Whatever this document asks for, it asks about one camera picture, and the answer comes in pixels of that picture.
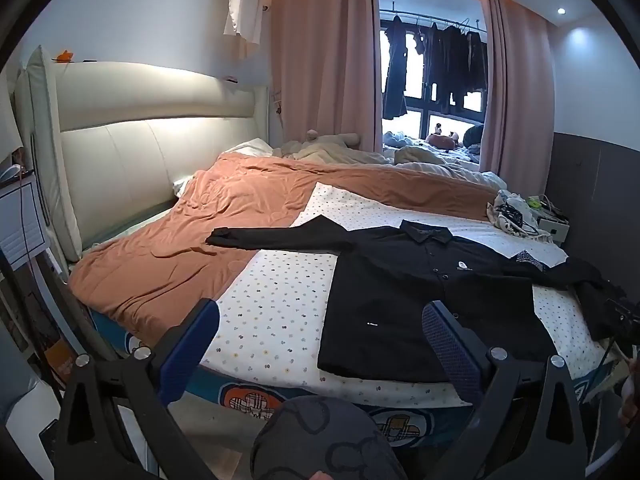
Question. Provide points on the person's leg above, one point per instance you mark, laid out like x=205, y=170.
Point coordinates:
x=325, y=440

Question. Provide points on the dark framed window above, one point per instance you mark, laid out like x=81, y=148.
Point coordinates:
x=415, y=110

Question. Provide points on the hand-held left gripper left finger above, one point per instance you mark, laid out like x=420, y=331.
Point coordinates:
x=192, y=345

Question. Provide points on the white crumpled duvet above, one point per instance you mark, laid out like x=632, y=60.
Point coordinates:
x=440, y=167

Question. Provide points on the cream padded headboard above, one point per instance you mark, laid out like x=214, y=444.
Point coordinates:
x=150, y=160

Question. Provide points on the white nightstand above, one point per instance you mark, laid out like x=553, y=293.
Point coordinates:
x=20, y=220

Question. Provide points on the white hanging cloth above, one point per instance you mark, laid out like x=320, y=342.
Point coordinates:
x=245, y=5

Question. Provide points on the small orange object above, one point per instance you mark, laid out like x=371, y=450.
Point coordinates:
x=65, y=55

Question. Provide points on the orange blanket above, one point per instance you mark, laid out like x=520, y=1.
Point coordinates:
x=175, y=260

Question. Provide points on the pink curtain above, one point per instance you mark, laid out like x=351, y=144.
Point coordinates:
x=325, y=60
x=515, y=110

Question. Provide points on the white bedside table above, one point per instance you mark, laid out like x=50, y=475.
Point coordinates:
x=552, y=227

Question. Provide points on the person's right hand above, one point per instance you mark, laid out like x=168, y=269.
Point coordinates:
x=631, y=395

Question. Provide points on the white patterned cloth bag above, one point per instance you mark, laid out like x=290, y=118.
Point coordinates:
x=510, y=212

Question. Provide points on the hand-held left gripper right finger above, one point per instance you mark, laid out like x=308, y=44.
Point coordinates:
x=450, y=355

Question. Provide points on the clothes rail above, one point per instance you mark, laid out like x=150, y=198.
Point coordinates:
x=430, y=14

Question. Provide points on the red-brown plush toy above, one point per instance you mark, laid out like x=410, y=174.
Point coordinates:
x=442, y=140

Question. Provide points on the white floral blanket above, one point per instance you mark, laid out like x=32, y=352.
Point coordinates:
x=280, y=310

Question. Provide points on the black shirt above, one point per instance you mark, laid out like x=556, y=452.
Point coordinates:
x=400, y=300

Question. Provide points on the row of hanging dark clothes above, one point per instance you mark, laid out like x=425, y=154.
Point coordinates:
x=445, y=70

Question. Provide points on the beige plush toy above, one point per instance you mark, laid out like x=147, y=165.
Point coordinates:
x=320, y=142

